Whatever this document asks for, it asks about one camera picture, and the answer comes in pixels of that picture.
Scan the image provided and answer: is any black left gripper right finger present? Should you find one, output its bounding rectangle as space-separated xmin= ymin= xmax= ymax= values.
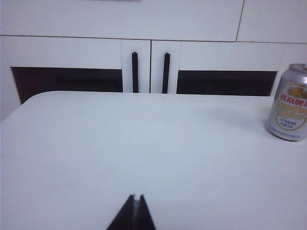
xmin=137 ymin=194 xmax=156 ymax=230

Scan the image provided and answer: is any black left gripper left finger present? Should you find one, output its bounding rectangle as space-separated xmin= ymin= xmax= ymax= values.
xmin=106 ymin=194 xmax=135 ymax=230

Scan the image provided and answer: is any silver beer can gold label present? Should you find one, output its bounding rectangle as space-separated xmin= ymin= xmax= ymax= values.
xmin=265 ymin=63 xmax=307 ymax=142

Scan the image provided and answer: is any black vertical door handle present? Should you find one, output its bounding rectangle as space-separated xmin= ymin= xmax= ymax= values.
xmin=131 ymin=51 xmax=140 ymax=93
xmin=162 ymin=51 xmax=171 ymax=94

